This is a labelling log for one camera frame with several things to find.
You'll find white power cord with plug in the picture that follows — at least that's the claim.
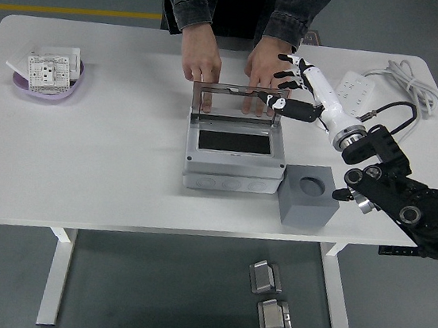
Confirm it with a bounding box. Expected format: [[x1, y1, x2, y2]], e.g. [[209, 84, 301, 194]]
[[355, 56, 438, 137]]

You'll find black table control panel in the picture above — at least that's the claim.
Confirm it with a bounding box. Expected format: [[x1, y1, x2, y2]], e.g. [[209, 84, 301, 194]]
[[378, 243, 421, 260]]

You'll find white power strip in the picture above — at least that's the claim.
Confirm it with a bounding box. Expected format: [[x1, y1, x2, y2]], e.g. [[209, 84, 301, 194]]
[[312, 67, 377, 141]]

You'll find dark floor sign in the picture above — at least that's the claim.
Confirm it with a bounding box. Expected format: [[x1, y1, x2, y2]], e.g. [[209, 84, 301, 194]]
[[300, 28, 324, 48]]

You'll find person torso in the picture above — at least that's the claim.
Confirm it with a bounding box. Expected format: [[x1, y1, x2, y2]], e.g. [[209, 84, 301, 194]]
[[156, 0, 288, 56]]

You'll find purple bowl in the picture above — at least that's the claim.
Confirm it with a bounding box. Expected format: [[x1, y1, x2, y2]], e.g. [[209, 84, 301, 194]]
[[9, 51, 88, 106]]

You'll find white table leg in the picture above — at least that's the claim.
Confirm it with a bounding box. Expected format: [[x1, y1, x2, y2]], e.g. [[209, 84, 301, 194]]
[[36, 225, 79, 328], [309, 240, 361, 328]]

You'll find white square switch plate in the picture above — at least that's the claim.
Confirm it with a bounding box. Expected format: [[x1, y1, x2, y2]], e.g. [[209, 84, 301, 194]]
[[37, 42, 88, 80]]

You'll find person's left hand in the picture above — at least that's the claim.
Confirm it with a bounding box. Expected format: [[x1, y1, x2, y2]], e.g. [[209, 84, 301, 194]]
[[239, 34, 299, 122]]

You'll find person's right hand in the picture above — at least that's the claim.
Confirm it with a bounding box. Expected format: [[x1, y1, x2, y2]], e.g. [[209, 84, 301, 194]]
[[172, 23, 228, 116]]

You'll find white flat cover plate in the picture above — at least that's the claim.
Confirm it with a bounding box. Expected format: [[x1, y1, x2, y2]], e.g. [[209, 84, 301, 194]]
[[5, 38, 37, 79]]

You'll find grey plastic junction box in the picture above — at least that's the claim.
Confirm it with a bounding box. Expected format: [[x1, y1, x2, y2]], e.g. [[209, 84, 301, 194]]
[[179, 110, 292, 200]]

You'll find white socket panel with holes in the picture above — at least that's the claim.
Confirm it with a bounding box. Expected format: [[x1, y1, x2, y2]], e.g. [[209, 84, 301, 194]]
[[23, 50, 75, 98]]

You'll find grey cube with round hole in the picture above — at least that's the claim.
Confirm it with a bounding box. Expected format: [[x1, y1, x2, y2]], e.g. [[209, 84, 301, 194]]
[[274, 160, 345, 232]]

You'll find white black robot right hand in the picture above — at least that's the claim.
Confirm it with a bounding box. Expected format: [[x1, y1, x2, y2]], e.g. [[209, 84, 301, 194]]
[[250, 50, 375, 143]]

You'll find transparent hinged box lid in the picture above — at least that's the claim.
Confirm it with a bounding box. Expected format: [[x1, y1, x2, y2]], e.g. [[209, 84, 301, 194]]
[[189, 79, 287, 128]]

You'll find grey metal block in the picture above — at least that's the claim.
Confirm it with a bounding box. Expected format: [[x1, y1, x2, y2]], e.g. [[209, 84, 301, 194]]
[[245, 257, 286, 298], [254, 296, 297, 328]]

